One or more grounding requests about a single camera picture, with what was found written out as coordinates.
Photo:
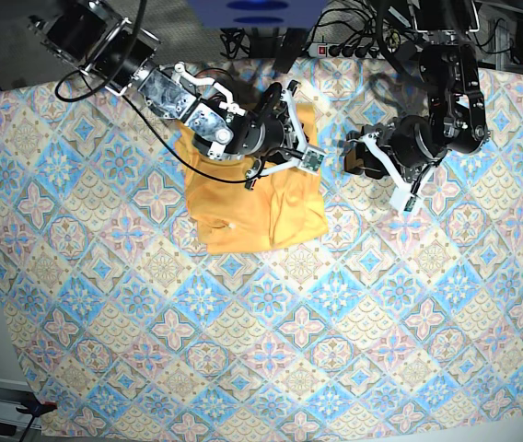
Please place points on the white aluminium rail box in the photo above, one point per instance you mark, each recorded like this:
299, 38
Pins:
12, 394

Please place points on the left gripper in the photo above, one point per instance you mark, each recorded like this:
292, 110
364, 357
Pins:
402, 150

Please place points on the black clamp at table edge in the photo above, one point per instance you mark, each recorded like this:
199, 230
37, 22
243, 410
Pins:
290, 47

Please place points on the white power strip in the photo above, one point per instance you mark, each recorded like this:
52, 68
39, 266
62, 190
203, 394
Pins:
332, 50

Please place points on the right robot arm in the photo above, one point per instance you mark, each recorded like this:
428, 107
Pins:
100, 43

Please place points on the purple base camera mount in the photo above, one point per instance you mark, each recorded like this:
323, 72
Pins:
226, 14

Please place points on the yellow T-shirt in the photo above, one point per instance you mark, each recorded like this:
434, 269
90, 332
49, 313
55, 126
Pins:
282, 210

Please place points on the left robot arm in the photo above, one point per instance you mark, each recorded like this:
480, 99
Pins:
448, 71

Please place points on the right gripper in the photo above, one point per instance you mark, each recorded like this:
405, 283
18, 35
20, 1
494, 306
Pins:
276, 139

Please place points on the orange black clamp bottom left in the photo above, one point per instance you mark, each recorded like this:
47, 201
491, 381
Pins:
35, 408

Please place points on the patterned blue tile tablecloth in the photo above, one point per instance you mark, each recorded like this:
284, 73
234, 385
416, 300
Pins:
387, 325

